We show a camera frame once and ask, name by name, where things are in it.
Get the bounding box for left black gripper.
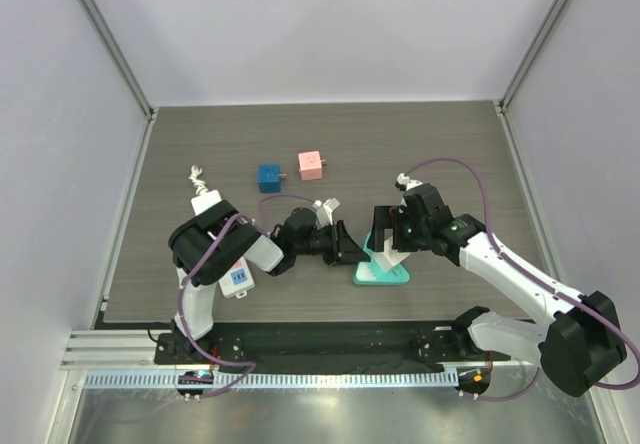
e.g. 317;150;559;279
293;219;368;265

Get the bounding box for teal triangular socket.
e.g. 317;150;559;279
353;233;410;286

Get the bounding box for white cube plug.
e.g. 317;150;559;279
372;240;411;272

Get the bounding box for pink cube plug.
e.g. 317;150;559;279
298;150;325;181

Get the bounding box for blue cube plug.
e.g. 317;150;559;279
257;164;287;194

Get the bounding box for white multicolour power strip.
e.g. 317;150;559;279
191;189;258;299

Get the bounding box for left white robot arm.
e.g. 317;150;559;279
169;200;371;364

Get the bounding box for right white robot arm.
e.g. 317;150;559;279
366;180;628;397

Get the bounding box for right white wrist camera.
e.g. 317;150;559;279
395;173;423;192

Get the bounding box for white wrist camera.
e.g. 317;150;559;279
313;198;340;228
395;173;423;192

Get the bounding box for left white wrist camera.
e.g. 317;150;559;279
313;198;340;228

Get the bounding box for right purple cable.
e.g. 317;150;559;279
399;157;640;403

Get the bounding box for purple cable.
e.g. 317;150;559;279
399;157;640;403
177;193;324;398

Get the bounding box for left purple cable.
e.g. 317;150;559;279
177;193;324;398

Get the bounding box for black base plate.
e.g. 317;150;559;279
152;321;481;370

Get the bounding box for white slotted cable duct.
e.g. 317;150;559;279
84;368;459;392

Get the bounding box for white power strip cord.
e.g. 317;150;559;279
187;164;209;200

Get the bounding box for aluminium frame rail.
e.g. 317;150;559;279
59;326;609;370

